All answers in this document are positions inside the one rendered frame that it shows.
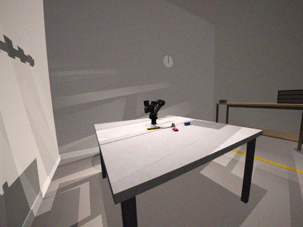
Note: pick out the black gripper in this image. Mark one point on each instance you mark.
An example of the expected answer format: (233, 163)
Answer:
(151, 109)

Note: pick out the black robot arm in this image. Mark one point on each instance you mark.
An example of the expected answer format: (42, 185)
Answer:
(147, 106)

